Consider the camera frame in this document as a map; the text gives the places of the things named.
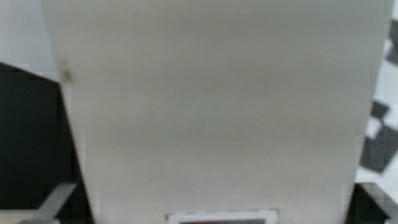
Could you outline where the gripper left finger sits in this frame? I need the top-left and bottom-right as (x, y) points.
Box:
(33, 183), (76, 224)

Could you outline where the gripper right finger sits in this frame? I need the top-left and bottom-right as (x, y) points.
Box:
(360, 183), (398, 224)

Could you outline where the white cabinet body box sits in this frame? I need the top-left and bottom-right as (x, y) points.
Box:
(0, 0), (398, 224)

